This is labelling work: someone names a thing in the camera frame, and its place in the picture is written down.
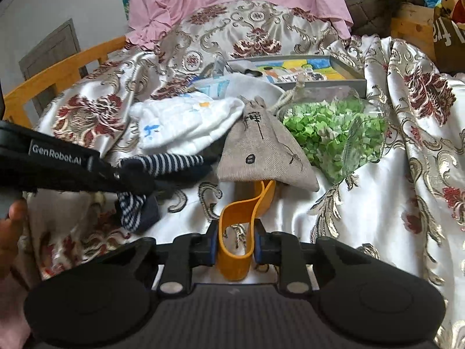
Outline pink sheet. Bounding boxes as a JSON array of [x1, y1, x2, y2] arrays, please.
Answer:
[[125, 0, 353, 49]]

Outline wooden bed frame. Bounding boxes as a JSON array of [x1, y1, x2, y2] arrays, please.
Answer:
[[390, 3, 440, 59], [3, 36, 128, 128]]

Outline brown printed bag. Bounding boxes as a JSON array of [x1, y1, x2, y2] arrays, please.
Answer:
[[432, 16, 465, 73]]

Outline grey tray with cartoon painting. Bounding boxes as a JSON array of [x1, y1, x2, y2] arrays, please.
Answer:
[[218, 54, 367, 97]]

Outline white printed cloth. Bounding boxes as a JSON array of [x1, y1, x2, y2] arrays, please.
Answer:
[[129, 73, 284, 153]]

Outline navy white striped sock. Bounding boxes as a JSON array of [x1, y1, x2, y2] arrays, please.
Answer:
[[116, 191, 160, 233], [121, 153, 219, 179]]

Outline grey door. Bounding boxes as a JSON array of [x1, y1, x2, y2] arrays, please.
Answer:
[[18, 18, 82, 81]]

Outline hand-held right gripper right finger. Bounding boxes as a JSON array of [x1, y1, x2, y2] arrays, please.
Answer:
[[254, 220, 346, 296]]

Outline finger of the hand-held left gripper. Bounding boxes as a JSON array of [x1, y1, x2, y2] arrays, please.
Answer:
[[109, 162, 158, 195]]

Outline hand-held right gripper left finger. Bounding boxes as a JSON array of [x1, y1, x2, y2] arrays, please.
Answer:
[[129, 222, 219, 296]]

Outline clear bag of green bits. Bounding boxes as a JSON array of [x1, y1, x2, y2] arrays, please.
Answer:
[[280, 89, 389, 184]]

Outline pink fleece garment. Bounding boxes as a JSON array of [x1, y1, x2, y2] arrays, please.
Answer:
[[0, 273, 31, 349]]

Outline person's left hand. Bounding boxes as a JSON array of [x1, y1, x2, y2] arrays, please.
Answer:
[[0, 199, 28, 280]]

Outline orange silicone cup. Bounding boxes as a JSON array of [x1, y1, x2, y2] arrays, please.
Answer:
[[218, 180, 277, 282]]

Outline floral satin blanket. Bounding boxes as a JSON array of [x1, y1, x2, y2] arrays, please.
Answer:
[[0, 0, 465, 349]]

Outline beige linen drawstring pouch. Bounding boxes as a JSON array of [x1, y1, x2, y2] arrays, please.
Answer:
[[217, 87, 320, 191]]

